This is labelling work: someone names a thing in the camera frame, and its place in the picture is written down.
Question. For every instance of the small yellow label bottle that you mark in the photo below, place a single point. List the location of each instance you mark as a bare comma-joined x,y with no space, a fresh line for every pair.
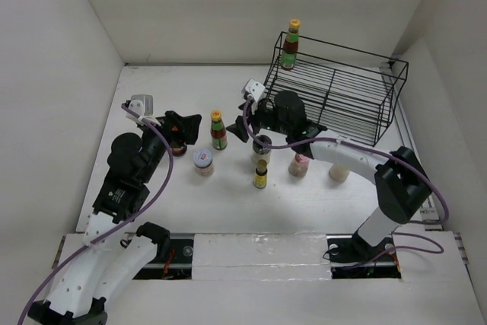
260,178

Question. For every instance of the red lid dark sauce jar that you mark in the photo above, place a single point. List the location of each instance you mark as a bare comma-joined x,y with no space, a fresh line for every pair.
179,150

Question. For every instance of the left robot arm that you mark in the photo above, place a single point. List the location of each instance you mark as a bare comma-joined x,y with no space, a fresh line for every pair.
96,274

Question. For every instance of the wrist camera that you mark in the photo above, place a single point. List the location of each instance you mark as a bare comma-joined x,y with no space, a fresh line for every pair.
254,89
141,105

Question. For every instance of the black wire rack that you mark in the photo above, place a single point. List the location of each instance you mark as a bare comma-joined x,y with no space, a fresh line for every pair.
348,90

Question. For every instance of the yellow cap spice jar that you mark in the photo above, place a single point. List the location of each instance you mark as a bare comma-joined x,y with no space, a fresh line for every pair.
339,173

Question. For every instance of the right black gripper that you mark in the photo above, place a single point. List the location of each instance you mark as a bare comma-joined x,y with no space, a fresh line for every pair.
239,129

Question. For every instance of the green label sauce bottle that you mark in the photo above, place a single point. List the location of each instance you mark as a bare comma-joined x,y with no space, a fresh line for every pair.
218,131
290,45

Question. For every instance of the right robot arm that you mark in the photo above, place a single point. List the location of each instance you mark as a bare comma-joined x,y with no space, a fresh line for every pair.
400,181

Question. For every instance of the white lid glass jar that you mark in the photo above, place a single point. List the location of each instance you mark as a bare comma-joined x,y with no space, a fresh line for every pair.
203,162

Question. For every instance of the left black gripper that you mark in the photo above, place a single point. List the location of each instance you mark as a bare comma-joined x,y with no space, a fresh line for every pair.
186,128

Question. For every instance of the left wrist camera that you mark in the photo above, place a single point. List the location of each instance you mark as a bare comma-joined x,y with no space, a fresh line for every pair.
141,105

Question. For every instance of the pink cap spice jar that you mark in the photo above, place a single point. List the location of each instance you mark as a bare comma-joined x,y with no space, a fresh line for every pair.
299,166

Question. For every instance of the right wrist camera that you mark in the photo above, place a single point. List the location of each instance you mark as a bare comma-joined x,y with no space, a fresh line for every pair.
254,89

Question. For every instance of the black cap spice shaker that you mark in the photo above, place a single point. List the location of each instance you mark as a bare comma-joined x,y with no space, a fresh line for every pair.
259,151

